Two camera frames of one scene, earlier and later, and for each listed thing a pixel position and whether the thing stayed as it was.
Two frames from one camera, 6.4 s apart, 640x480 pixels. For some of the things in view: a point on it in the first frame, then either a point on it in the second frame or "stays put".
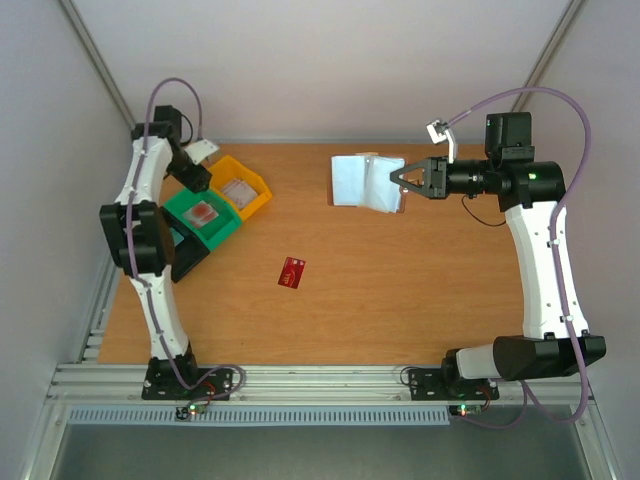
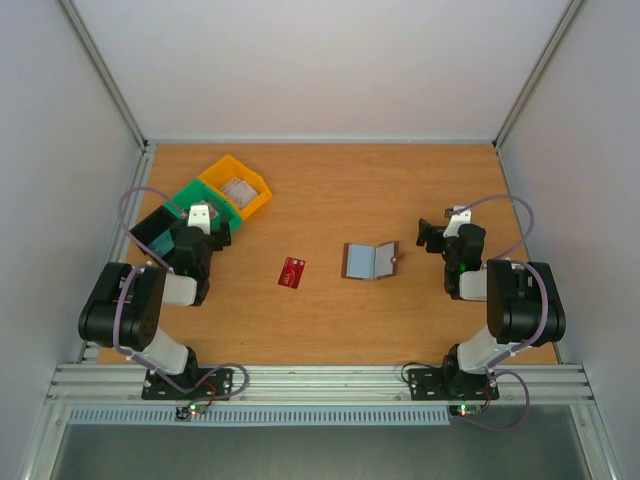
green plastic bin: (213, 234) stays put
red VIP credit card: (292, 272) stays put
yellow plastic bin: (228, 169) stays put
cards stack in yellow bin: (240, 192) stays put
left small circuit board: (185, 412) stays put
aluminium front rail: (300, 387) stays put
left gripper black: (195, 181) → (222, 236)
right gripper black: (439, 177) → (435, 236)
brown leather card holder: (363, 179) → (366, 261)
